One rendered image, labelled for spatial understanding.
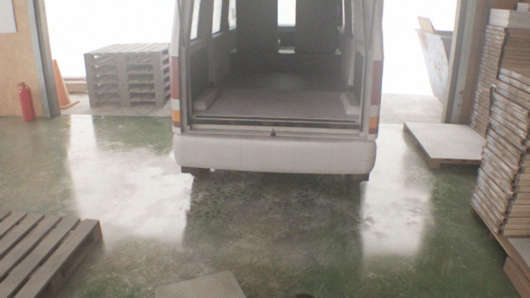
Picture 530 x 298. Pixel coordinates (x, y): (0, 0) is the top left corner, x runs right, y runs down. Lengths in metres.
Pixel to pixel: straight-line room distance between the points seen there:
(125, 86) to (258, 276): 4.01
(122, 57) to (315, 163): 3.62
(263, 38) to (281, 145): 2.07
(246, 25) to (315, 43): 0.79
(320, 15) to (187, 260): 3.03
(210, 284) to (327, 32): 3.25
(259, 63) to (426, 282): 3.06
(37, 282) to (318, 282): 1.51
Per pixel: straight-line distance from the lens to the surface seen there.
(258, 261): 2.41
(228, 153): 2.77
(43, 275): 2.39
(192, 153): 2.85
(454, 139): 4.47
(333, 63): 4.54
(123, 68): 5.70
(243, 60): 4.57
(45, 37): 5.67
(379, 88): 2.75
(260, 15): 4.52
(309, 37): 4.52
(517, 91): 2.68
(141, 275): 2.40
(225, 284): 1.96
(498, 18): 4.66
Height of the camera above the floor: 1.48
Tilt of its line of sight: 22 degrees down
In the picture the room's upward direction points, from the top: straight up
